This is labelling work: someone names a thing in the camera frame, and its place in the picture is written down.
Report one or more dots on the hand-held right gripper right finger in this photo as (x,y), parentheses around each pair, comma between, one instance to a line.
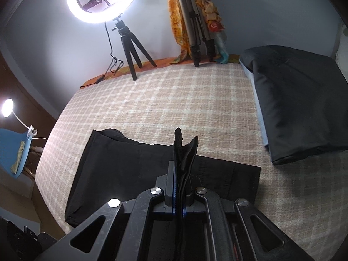
(190,195)

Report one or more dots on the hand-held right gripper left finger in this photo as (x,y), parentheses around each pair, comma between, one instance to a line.
(171,185)

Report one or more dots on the black pants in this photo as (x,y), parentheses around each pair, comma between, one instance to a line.
(108,163)

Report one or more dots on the yellow cloth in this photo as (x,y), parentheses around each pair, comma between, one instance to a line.
(19,157)

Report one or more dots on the checkered bed blanket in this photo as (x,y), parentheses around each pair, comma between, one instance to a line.
(176,100)

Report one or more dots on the blue chair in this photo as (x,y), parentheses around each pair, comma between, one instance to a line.
(8,152)

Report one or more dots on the orange bed sheet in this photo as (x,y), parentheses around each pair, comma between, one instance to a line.
(146,64)

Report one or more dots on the white clip lamp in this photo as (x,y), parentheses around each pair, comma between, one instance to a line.
(7,107)

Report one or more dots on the dark folded garment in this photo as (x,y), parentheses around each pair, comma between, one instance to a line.
(293,100)

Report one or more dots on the small black tripod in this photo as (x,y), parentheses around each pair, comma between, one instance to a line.
(127,40)

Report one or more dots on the silver folded tripod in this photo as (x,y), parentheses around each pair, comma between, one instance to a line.
(194,32)

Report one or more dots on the black phone holder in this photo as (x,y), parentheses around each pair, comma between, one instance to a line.
(92,4)

